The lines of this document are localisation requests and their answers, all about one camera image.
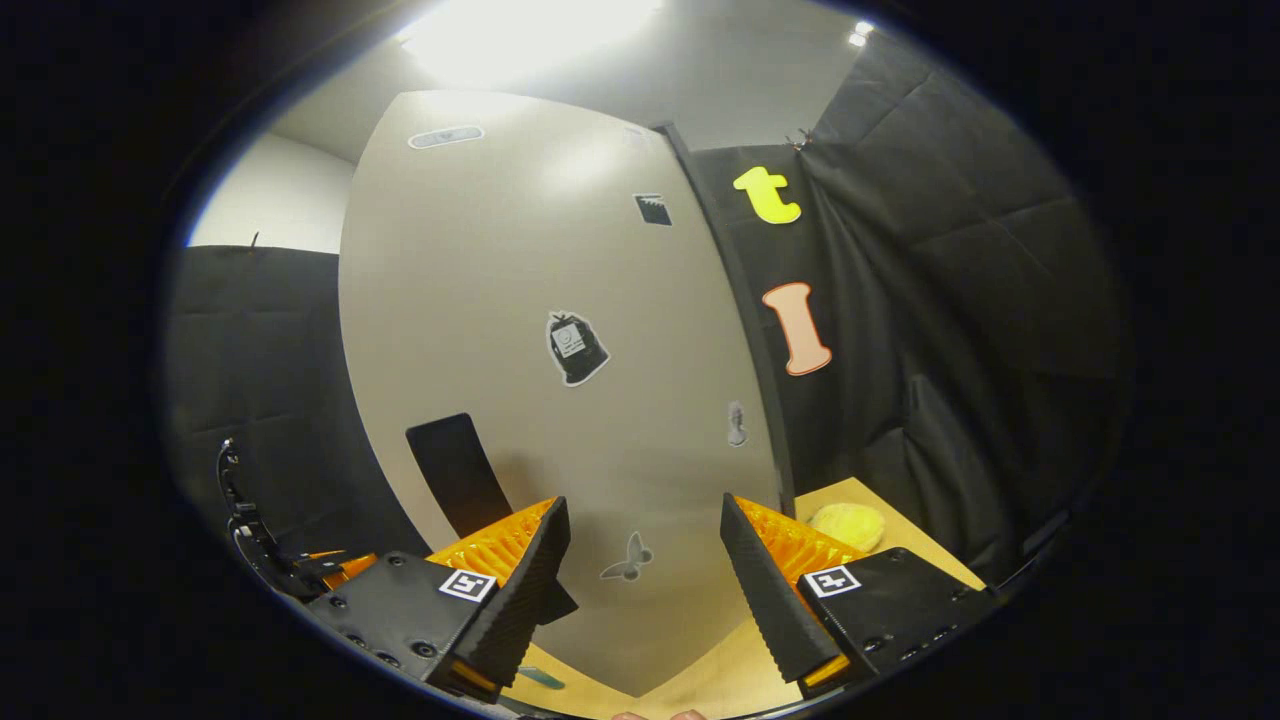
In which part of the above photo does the black cabinet door handle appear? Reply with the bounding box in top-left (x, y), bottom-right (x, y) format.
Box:
top-left (405, 413), bottom-right (580, 626)

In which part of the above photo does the dark grey cabinet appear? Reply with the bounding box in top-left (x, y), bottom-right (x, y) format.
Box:
top-left (655, 122), bottom-right (798, 518)

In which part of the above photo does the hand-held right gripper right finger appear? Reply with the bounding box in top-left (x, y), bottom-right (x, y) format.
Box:
top-left (718, 492), bottom-right (1001, 701)

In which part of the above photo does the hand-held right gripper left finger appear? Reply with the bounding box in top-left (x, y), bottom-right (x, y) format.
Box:
top-left (300, 495), bottom-right (572, 704)

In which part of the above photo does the black backdrop cloth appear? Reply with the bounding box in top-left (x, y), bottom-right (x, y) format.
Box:
top-left (165, 40), bottom-right (1126, 601)

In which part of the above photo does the large ceiling light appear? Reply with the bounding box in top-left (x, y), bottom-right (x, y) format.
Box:
top-left (398, 0), bottom-right (663, 86)

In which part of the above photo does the yellow round bun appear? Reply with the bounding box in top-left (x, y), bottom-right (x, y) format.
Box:
top-left (808, 502), bottom-right (887, 554)

